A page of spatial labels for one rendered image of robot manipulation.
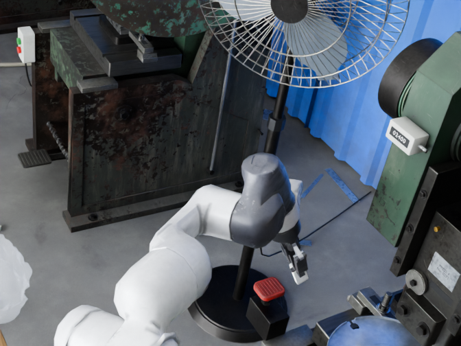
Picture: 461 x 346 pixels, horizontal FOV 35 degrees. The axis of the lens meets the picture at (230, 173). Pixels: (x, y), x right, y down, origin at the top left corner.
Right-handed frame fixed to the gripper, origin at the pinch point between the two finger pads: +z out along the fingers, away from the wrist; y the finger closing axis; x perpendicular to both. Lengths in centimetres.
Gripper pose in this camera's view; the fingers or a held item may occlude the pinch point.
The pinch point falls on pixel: (298, 271)
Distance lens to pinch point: 168.1
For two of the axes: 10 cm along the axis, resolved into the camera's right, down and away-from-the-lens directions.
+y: 4.3, 5.9, -6.8
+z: 2.6, 6.4, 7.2
